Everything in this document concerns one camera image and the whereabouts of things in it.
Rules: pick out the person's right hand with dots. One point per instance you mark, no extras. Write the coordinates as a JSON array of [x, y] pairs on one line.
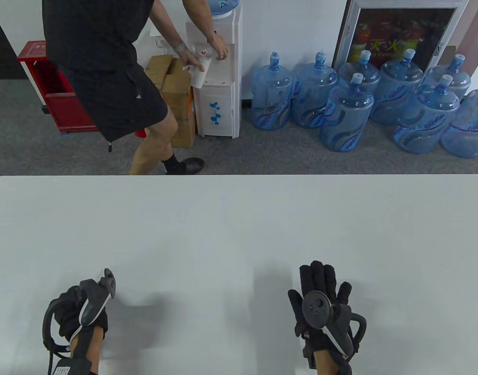
[[321, 279]]

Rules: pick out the brown cardboard box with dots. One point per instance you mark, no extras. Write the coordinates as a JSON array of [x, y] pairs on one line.
[[184, 117]]

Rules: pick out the person's left hand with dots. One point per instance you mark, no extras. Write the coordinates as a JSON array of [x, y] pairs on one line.
[[67, 308]]

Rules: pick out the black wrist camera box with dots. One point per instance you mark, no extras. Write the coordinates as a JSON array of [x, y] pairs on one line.
[[70, 369], [308, 357]]

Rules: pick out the red fire extinguisher cabinet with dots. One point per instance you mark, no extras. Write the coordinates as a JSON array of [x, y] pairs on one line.
[[67, 113]]

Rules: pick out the blue dispenser water bottle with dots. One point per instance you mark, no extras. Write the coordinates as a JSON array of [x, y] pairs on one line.
[[227, 4]]

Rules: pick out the white tumbler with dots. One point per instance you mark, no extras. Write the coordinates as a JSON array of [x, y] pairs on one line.
[[201, 74]]

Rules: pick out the group of blue water jugs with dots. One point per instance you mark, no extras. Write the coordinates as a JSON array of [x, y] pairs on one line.
[[346, 113]]

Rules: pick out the white water dispenser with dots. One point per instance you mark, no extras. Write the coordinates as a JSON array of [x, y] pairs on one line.
[[219, 101]]

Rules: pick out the person's right forearm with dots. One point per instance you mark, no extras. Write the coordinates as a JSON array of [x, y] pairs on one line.
[[326, 365]]

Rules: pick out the person's left forearm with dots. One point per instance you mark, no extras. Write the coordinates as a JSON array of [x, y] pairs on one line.
[[93, 351]]

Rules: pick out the white wall socket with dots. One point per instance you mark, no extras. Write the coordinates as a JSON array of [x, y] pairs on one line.
[[157, 41]]

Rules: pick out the black tracking controller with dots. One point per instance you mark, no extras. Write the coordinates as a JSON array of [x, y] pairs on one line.
[[317, 308], [92, 304]]

